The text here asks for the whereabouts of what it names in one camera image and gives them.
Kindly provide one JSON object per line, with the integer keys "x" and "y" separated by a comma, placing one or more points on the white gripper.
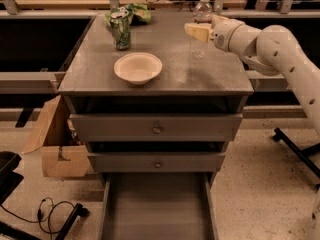
{"x": 221, "y": 34}

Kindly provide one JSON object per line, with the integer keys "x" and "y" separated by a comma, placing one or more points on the clear plastic water bottle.
{"x": 202, "y": 17}

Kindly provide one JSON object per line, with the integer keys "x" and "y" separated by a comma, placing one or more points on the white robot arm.
{"x": 261, "y": 202}

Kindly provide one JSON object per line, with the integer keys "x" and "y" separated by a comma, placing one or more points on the grey drawer cabinet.
{"x": 154, "y": 107}

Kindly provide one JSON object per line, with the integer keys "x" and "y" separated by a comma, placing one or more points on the grey top drawer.
{"x": 152, "y": 127}

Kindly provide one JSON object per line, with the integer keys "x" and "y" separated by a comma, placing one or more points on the grey middle drawer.
{"x": 156, "y": 161}

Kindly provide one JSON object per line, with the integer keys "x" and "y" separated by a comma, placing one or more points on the grey open bottom drawer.
{"x": 157, "y": 206}

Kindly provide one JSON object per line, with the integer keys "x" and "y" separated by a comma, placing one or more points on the green chip bag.
{"x": 138, "y": 13}

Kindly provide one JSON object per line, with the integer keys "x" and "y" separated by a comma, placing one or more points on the white paper bowl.
{"x": 138, "y": 68}

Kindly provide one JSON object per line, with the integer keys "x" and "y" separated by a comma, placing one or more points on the green soda can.
{"x": 119, "y": 22}

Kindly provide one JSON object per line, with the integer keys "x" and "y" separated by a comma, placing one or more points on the black stand leg right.
{"x": 303, "y": 154}

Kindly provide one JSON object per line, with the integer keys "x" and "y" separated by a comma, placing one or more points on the brown cardboard box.
{"x": 51, "y": 136}

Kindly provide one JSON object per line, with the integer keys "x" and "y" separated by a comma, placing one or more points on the black chair base left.
{"x": 9, "y": 181}

